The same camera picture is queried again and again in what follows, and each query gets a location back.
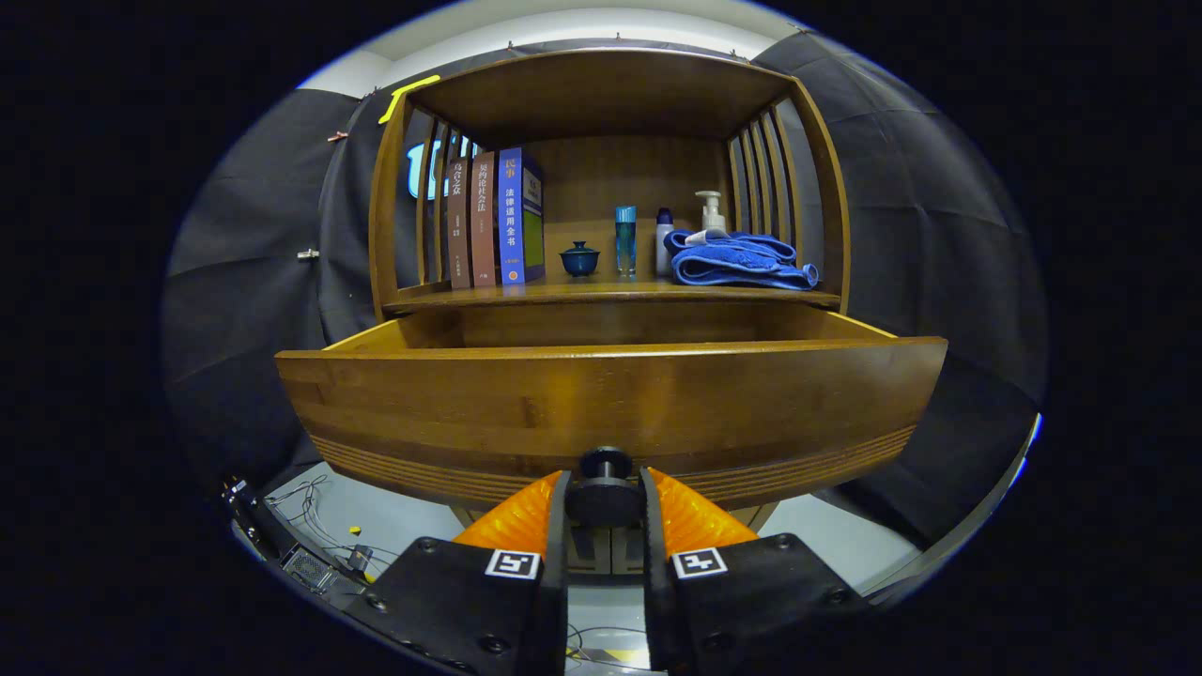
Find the dark brown book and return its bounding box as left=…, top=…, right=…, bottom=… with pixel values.
left=445, top=158, right=473, bottom=290

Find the thin floor cable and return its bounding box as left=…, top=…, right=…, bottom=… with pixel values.
left=268, top=474, right=400, bottom=564

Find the folded blue towel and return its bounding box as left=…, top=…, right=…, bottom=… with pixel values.
left=663, top=228, right=820, bottom=290

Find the black floor cable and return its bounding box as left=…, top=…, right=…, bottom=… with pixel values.
left=566, top=624, right=649, bottom=669

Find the wooden cabinet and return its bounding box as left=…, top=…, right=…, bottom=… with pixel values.
left=368, top=47, right=853, bottom=576

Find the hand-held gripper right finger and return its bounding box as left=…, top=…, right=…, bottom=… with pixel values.
left=640, top=467, right=879, bottom=675

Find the thick blue book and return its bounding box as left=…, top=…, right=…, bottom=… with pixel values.
left=497, top=146, right=547, bottom=285

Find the wooden countertop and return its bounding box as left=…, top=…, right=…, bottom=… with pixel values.
left=383, top=272, right=841, bottom=315

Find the reddish brown book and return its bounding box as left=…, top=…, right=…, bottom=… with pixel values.
left=469, top=152, right=500, bottom=287

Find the black floor equipment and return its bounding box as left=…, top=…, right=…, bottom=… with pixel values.
left=221, top=477, right=372, bottom=597

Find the clear blue tall bottle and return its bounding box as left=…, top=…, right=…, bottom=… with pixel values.
left=615, top=206, right=638, bottom=278

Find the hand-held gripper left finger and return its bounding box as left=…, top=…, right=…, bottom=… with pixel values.
left=343, top=469, right=572, bottom=676

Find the wooden drawer with black knob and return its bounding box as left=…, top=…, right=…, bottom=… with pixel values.
left=275, top=305, right=949, bottom=527

